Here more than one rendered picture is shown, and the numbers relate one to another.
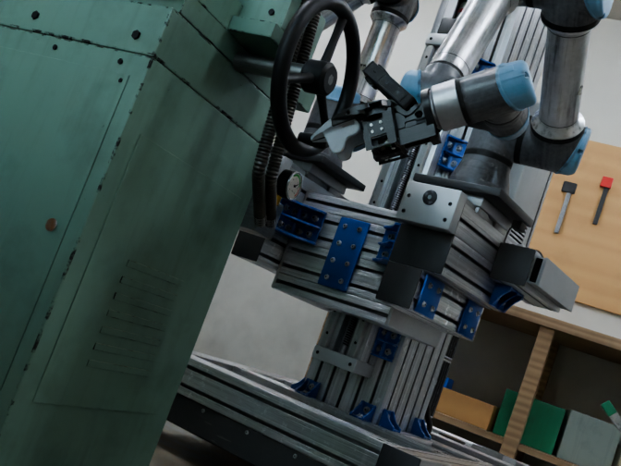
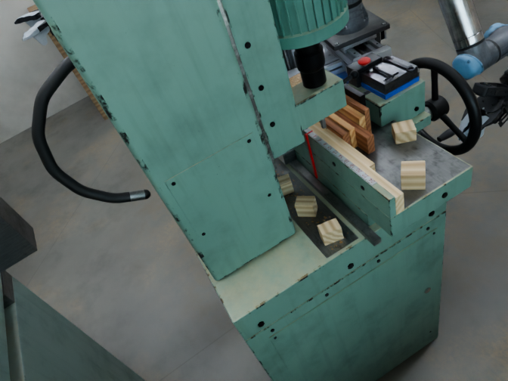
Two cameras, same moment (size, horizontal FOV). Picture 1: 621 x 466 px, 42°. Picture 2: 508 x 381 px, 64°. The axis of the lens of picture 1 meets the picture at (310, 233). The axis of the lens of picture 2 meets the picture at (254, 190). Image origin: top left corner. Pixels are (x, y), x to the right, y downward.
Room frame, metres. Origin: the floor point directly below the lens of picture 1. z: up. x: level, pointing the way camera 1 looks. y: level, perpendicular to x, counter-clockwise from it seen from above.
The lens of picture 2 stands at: (1.07, 1.02, 1.54)
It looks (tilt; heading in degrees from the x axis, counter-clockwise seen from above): 43 degrees down; 322
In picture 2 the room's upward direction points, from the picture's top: 22 degrees counter-clockwise
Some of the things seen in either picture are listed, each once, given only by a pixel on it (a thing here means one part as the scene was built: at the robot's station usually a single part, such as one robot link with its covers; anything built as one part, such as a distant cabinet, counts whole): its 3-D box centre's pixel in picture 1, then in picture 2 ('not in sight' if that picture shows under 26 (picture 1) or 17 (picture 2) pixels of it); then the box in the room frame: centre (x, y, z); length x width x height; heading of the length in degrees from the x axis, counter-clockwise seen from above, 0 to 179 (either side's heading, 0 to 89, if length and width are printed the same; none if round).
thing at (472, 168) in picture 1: (481, 177); (347, 12); (1.85, -0.34, 0.87); 0.15 x 0.15 x 0.10
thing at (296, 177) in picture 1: (286, 188); not in sight; (1.67, 0.08, 0.65); 0.06 x 0.04 x 0.08; 153
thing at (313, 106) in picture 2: not in sight; (310, 103); (1.54, 0.40, 1.03); 0.14 x 0.07 x 0.09; 63
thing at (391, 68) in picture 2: not in sight; (381, 72); (1.47, 0.20, 0.99); 0.13 x 0.11 x 0.06; 153
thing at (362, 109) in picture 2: not in sight; (342, 106); (1.53, 0.29, 0.94); 0.20 x 0.01 x 0.08; 153
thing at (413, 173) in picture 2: not in sight; (413, 175); (1.30, 0.44, 0.92); 0.05 x 0.04 x 0.04; 21
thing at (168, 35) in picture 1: (113, 62); (297, 207); (1.59, 0.50, 0.76); 0.57 x 0.45 x 0.09; 63
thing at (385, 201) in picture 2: not in sight; (307, 138); (1.57, 0.41, 0.93); 0.60 x 0.02 x 0.06; 153
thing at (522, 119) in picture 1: (494, 109); (502, 42); (1.29, -0.22, 0.84); 0.11 x 0.11 x 0.08; 66
